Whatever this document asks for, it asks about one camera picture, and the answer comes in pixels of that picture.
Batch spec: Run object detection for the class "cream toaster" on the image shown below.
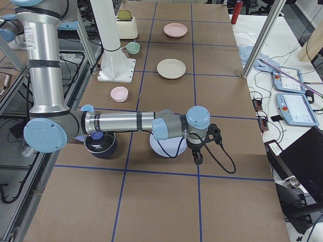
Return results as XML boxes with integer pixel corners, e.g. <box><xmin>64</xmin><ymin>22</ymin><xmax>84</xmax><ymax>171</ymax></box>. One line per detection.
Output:
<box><xmin>116</xmin><ymin>9</ymin><xmax>138</xmax><ymax>39</ymax></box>

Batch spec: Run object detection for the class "light blue cup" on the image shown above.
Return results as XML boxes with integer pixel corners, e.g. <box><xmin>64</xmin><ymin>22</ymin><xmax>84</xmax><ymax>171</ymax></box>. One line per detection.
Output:
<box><xmin>80</xmin><ymin>104</ymin><xmax>94</xmax><ymax>112</ymax></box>

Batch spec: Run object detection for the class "lower teach pendant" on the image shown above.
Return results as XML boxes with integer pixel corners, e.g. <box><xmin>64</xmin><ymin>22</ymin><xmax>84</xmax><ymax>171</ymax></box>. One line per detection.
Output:
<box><xmin>276</xmin><ymin>92</ymin><xmax>319</xmax><ymax>127</ymax></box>

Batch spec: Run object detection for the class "upper teach pendant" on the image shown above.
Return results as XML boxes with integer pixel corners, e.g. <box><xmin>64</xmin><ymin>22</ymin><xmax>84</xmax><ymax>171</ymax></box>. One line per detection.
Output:
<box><xmin>272</xmin><ymin>67</ymin><xmax>305</xmax><ymax>94</ymax></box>

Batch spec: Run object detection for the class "light blue plate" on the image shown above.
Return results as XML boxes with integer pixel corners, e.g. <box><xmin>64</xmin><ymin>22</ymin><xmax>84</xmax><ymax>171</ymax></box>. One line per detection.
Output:
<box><xmin>149</xmin><ymin>134</ymin><xmax>187</xmax><ymax>158</ymax></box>

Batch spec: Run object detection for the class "pink bowl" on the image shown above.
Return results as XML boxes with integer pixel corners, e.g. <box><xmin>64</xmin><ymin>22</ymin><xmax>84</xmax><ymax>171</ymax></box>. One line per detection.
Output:
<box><xmin>110</xmin><ymin>86</ymin><xmax>129</xmax><ymax>102</ymax></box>

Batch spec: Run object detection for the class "cream plate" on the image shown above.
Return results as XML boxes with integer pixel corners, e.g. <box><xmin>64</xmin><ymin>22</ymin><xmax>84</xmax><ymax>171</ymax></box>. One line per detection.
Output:
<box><xmin>156</xmin><ymin>58</ymin><xmax>186</xmax><ymax>80</ymax></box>

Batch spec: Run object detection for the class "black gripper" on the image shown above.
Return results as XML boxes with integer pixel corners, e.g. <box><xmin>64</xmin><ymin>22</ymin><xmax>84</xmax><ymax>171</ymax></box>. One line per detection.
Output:
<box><xmin>186</xmin><ymin>133</ymin><xmax>203</xmax><ymax>165</ymax></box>

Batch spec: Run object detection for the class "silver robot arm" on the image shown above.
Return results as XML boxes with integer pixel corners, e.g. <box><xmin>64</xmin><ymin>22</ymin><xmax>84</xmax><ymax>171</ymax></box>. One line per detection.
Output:
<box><xmin>15</xmin><ymin>1</ymin><xmax>210</xmax><ymax>164</ymax></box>

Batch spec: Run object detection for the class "green bowl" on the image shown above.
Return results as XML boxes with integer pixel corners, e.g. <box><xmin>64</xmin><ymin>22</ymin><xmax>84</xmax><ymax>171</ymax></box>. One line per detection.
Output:
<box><xmin>126</xmin><ymin>42</ymin><xmax>140</xmax><ymax>55</ymax></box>

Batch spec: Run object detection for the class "red cylinder bottle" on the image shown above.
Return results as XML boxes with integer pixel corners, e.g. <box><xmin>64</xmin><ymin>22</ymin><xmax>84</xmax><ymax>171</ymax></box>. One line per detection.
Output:
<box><xmin>231</xmin><ymin>1</ymin><xmax>243</xmax><ymax>25</ymax></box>

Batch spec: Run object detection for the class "aluminium frame post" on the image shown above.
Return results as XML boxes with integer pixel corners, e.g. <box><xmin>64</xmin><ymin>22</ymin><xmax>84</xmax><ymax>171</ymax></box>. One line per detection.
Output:
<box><xmin>242</xmin><ymin>0</ymin><xmax>286</xmax><ymax>79</ymax></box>

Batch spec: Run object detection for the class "pink plate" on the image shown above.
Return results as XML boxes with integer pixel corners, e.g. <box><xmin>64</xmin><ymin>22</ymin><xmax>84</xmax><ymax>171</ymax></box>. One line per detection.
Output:
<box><xmin>164</xmin><ymin>23</ymin><xmax>188</xmax><ymax>38</ymax></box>

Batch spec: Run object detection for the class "teach pendant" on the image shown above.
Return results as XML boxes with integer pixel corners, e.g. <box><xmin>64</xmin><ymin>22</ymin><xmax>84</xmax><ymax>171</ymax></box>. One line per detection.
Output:
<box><xmin>276</xmin><ymin>92</ymin><xmax>319</xmax><ymax>127</ymax></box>
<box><xmin>272</xmin><ymin>67</ymin><xmax>305</xmax><ymax>94</ymax></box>

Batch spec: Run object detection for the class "black laptop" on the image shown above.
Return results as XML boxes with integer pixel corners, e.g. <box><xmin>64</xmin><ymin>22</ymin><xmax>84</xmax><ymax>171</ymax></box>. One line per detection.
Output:
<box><xmin>264</xmin><ymin>126</ymin><xmax>322</xmax><ymax>202</ymax></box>

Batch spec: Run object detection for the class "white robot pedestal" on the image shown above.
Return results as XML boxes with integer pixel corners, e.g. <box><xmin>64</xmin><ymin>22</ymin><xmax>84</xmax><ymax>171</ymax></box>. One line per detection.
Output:
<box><xmin>90</xmin><ymin>0</ymin><xmax>136</xmax><ymax>83</ymax></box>

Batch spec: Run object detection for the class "dark pot with glass lid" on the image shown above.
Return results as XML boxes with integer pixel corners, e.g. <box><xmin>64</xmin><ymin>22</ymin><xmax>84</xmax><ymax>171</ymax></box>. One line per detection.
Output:
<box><xmin>84</xmin><ymin>132</ymin><xmax>118</xmax><ymax>159</ymax></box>

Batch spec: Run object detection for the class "white power strip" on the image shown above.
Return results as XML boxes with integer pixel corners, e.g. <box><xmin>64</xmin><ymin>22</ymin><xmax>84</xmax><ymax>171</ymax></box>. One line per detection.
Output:
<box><xmin>268</xmin><ymin>141</ymin><xmax>282</xmax><ymax>156</ymax></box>

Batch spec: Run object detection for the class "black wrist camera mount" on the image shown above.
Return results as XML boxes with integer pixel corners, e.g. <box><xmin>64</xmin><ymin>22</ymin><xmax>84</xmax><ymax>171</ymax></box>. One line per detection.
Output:
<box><xmin>205</xmin><ymin>124</ymin><xmax>223</xmax><ymax>146</ymax></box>

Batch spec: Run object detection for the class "light blue cloth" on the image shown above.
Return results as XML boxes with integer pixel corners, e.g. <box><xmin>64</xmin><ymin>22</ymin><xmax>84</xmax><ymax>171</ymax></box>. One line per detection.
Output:
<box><xmin>238</xmin><ymin>45</ymin><xmax>281</xmax><ymax>74</ymax></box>

